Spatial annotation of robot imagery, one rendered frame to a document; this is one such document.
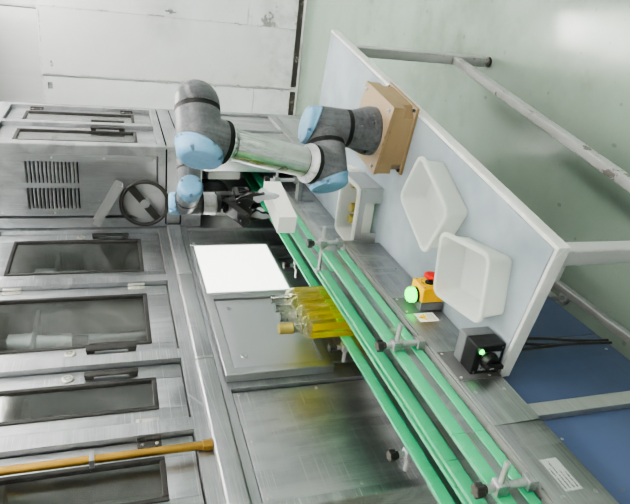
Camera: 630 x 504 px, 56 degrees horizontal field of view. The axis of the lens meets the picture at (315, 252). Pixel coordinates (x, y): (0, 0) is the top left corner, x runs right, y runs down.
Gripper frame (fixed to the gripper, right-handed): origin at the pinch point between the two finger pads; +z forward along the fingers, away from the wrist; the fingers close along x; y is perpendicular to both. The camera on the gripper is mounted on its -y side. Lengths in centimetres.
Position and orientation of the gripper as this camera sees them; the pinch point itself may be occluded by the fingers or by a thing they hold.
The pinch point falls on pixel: (275, 206)
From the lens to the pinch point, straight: 204.0
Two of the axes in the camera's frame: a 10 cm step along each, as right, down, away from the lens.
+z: 9.5, -0.3, 3.1
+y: -2.7, -5.7, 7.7
